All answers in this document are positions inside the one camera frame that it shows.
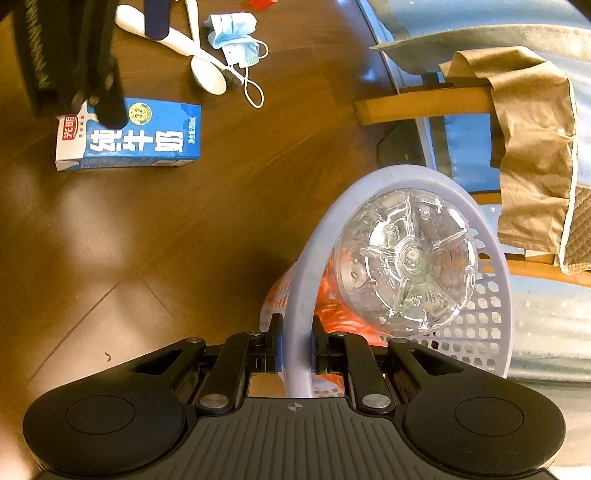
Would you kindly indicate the dark door mat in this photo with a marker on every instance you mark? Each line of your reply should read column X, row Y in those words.
column 408, row 142

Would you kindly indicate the clear plastic water bottle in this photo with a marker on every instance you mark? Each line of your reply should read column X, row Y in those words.
column 405, row 263

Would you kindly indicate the blue face mask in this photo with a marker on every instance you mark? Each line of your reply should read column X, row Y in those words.
column 232, row 34

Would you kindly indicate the lavender plastic waste basket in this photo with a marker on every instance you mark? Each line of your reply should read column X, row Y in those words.
column 482, row 335

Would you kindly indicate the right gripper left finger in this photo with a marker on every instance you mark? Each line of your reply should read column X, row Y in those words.
column 227, row 367

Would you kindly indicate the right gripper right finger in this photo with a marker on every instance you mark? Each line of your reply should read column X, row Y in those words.
column 350, row 356

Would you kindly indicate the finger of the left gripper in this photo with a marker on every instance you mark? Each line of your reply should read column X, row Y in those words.
column 105, row 94
column 156, row 18

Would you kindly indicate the orange foam fruit net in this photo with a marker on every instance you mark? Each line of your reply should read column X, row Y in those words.
column 334, row 316

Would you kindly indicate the wooden chair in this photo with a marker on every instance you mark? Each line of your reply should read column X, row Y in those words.
column 460, row 119

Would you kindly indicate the red bottle cap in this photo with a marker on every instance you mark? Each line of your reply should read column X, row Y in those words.
column 262, row 4

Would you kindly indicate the blue white milk carton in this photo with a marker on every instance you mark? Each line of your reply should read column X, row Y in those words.
column 157, row 133

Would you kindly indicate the tan chair cover cloth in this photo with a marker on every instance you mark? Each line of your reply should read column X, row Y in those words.
column 542, row 152

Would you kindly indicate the white toothbrush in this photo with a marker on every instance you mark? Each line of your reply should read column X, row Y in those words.
column 131, row 20

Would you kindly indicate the white plastic spoon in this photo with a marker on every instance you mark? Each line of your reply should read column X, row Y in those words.
column 207, row 75

